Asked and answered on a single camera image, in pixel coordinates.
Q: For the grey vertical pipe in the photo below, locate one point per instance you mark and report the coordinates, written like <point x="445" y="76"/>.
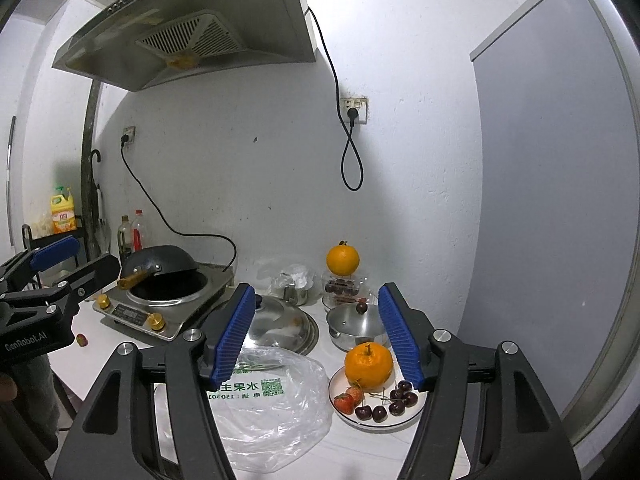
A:
<point x="89" y="160"/>

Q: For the white wall socket with plug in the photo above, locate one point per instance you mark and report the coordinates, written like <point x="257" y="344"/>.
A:
<point x="361" y="110"/>

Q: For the small round orange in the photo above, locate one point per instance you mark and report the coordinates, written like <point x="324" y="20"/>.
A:
<point x="343" y="260"/>

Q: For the crumpled clear plastic bag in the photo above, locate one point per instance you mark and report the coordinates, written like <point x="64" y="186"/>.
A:
<point x="280" y="270"/>

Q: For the heap of dark cherries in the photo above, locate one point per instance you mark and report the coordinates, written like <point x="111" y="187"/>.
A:
<point x="340" y="287"/>

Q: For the black metal rack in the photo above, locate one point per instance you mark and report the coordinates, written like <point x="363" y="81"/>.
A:
<point x="25" y="245"/>

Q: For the small white wall socket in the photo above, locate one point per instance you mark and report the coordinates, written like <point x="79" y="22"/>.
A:
<point x="130" y="132"/>

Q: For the large red strawberry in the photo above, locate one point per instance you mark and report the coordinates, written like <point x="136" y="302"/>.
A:
<point x="343" y="403"/>

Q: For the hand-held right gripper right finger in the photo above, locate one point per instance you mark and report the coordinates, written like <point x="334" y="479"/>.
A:
<point x="402" y="345"/>

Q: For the steel induction cooker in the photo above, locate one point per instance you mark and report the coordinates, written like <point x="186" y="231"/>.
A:
<point x="210" y="285"/>

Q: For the steel cup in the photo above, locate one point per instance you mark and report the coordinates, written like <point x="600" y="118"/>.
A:
<point x="295" y="292"/>

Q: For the white round plate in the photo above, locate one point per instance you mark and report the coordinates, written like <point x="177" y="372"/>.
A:
<point x="387" y="420"/>

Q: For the clear glass container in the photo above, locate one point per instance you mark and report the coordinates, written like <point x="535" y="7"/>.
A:
<point x="350" y="277"/>

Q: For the yellow oil jug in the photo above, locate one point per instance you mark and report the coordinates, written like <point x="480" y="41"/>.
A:
<point x="62" y="215"/>

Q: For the dark glass bottle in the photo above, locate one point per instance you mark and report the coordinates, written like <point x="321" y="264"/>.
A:
<point x="125" y="240"/>

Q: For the green printed plastic bag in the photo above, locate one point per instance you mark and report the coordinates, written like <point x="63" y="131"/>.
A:
<point x="280" y="425"/>

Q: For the gold cooker knob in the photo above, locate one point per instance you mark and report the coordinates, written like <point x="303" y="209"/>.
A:
<point x="156" y="320"/>
<point x="103" y="301"/>

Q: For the large steel dome lid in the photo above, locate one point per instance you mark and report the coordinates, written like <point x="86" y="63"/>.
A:
<point x="285" y="325"/>

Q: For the black umbrella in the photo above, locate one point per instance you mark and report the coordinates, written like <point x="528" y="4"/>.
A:
<point x="96" y="195"/>

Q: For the pot lid with brown knob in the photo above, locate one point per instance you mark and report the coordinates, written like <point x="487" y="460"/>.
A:
<point x="350" y="317"/>

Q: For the steel range hood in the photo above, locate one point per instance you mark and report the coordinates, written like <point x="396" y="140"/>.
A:
<point x="150" y="20"/>

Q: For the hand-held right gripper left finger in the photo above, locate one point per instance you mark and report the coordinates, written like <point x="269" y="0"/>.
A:
<point x="232" y="340"/>

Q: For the small steel pot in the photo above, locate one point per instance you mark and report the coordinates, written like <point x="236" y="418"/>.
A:
<point x="350" y="340"/>

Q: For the large orange with stem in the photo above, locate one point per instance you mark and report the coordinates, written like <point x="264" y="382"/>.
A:
<point x="367" y="367"/>

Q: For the grey door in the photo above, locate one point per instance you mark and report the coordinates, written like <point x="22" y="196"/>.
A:
<point x="550" y="210"/>

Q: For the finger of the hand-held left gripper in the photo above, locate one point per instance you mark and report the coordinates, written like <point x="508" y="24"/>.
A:
<point x="55" y="251"/>
<point x="90" y="277"/>

